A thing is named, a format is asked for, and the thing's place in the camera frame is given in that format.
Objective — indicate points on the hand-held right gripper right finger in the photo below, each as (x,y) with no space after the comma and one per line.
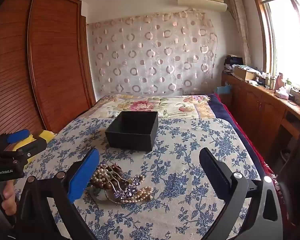
(216,171)

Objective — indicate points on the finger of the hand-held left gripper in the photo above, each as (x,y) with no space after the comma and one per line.
(18,136)
(32,146)

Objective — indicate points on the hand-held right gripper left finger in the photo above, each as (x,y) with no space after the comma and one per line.
(83,173)

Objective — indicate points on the purple flower hair comb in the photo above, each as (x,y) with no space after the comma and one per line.
(125,182)

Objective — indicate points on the black square box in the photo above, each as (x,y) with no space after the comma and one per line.
(133,130)

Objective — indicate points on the person's left hand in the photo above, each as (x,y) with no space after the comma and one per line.
(8,200)

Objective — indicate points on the yellow plush toy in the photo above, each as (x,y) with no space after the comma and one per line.
(38,140)

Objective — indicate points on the blue floral bed sheet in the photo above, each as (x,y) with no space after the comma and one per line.
(180,155)

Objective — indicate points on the red blanket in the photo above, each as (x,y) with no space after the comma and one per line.
(252,150)

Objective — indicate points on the navy blanket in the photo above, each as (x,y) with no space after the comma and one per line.
(223,110)

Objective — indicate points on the wooden wardrobe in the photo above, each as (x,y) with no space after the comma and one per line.
(40,67)

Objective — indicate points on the wooden cabinet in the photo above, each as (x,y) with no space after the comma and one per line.
(260,105)

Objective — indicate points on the pink floral blanket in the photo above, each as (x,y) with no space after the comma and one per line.
(170,105)

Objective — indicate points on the blue bag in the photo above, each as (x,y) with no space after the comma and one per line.
(223,90)

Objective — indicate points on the dark chair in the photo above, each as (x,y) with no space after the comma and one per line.
(297,160)

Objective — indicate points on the tissue box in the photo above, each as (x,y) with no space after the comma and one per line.
(282,93)

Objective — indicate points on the cardboard box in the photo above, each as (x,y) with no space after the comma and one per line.
(245,73)

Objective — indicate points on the pile of dark clothes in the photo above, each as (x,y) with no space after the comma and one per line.
(232,62)

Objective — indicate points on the pink figurine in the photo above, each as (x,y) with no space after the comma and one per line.
(281,81)

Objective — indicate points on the circle patterned curtain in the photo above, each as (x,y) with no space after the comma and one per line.
(152,55)

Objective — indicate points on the gathered window curtain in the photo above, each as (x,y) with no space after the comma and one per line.
(240,25)

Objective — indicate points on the window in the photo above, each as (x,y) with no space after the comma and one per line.
(287,35)

